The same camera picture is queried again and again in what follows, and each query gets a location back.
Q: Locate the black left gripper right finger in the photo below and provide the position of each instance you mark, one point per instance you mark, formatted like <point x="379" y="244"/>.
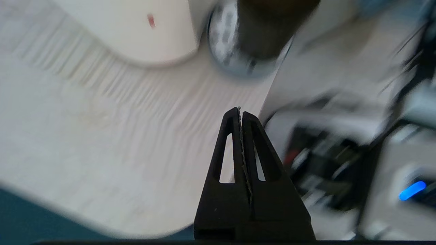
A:
<point x="279" y="207"/>

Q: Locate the blue round perforated drip tray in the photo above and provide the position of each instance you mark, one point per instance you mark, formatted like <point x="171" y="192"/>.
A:
<point x="223" y="41"/>

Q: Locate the large white water dispenser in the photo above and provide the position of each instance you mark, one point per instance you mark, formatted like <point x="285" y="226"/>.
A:
<point x="136" y="30"/>

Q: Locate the grey robot base chassis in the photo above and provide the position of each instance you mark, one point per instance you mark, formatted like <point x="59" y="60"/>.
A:
<point x="340" y="163"/>

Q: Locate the teal sofa bench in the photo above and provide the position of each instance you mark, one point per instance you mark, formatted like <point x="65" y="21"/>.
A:
<point x="27" y="221"/>

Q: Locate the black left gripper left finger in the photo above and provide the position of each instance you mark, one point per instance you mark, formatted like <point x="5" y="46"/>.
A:
<point x="223" y="204"/>

